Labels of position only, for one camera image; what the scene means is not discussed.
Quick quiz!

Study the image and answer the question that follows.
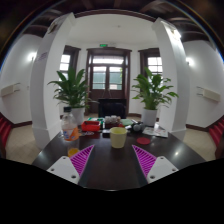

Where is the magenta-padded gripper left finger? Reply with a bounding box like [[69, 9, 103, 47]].
[[46, 143, 96, 188]]

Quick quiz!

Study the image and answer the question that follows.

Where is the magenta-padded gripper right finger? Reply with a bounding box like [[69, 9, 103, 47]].
[[131, 143, 179, 188]]

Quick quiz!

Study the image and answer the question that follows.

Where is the clear orange-labelled drink bottle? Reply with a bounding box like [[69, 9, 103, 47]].
[[60, 106, 81, 158]]

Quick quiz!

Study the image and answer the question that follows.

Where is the flat round red coaster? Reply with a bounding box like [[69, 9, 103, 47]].
[[136, 136, 152, 146]]

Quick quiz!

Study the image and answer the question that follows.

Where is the white printed booklet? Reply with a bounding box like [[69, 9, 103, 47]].
[[142, 125, 169, 139]]

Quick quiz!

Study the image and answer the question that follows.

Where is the grey ball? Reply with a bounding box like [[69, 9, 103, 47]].
[[132, 122, 143, 132]]

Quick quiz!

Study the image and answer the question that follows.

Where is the red plastic box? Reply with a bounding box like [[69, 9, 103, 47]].
[[81, 120, 101, 133]]

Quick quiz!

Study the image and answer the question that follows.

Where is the pale yellow cup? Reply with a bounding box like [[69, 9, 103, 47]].
[[109, 126, 128, 149]]

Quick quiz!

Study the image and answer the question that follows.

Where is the green folded cloth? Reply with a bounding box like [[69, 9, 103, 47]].
[[120, 118, 135, 127]]

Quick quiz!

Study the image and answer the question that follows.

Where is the green flat box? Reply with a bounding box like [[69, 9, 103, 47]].
[[87, 117, 105, 124]]

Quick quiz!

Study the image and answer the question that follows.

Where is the red carpeted staircase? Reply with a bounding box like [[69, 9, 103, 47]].
[[209, 116, 224, 148], [0, 113, 14, 148]]

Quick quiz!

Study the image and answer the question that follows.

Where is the brown tray of small cups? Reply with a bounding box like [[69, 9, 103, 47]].
[[104, 115, 122, 130]]

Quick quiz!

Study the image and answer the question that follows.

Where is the tall potted plant, white pot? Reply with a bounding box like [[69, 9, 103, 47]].
[[131, 67, 180, 127]]

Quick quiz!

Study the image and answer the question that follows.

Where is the black chair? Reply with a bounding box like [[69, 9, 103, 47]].
[[97, 97, 128, 120]]

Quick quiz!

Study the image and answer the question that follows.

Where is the broad potted plant, white pot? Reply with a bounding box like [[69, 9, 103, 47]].
[[47, 67, 98, 126]]

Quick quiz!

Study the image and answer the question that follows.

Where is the dark wooden double door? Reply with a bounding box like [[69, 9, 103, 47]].
[[85, 47, 133, 115]]

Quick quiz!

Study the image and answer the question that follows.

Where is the dark-framed window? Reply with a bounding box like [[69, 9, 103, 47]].
[[59, 45, 81, 81], [138, 47, 164, 80]]

